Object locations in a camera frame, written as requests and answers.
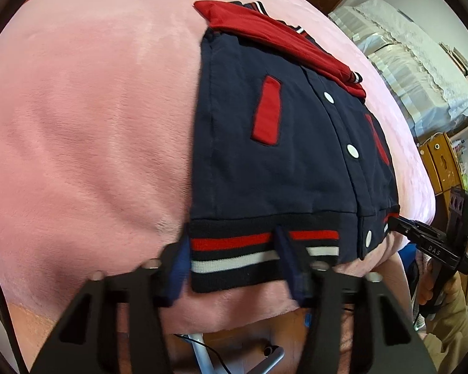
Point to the pink plush bed blanket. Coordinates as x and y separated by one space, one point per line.
82 124

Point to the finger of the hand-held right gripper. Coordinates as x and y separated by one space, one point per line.
403 226

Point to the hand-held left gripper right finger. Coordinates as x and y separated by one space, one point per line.
292 268

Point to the navy and red varsity jacket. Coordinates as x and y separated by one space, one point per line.
296 156

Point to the person's right forearm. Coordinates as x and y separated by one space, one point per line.
454 323

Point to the grey metal stand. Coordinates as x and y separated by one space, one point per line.
202 356

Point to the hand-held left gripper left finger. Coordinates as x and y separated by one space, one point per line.
178 276

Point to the person's right hand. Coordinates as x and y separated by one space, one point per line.
425 288

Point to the wooden drawer cabinet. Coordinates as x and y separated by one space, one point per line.
440 163

